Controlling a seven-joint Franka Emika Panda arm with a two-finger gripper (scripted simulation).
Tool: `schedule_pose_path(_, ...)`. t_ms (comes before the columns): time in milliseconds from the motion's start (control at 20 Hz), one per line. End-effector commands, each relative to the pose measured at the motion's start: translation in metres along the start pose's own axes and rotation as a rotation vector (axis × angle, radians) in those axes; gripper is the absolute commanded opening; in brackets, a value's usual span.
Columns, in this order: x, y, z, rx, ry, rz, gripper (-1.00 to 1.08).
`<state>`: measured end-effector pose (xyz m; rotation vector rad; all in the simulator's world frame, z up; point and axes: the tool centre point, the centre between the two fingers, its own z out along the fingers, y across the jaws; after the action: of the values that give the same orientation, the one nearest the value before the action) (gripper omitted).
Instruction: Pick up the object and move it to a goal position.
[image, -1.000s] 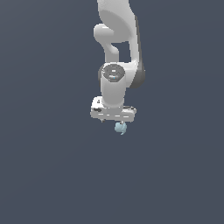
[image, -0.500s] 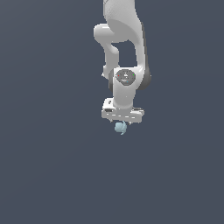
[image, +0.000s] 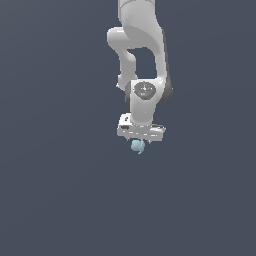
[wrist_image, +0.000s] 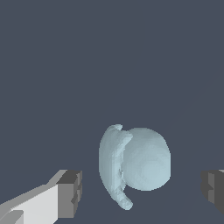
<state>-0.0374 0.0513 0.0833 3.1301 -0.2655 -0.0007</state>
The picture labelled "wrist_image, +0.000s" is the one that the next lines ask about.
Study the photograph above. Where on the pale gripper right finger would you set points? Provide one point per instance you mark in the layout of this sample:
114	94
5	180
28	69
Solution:
214	186

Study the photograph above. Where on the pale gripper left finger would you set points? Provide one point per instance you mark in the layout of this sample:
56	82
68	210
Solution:
49	201

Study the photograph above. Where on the pale blue rounded object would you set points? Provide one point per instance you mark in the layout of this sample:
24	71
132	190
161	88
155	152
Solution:
145	160

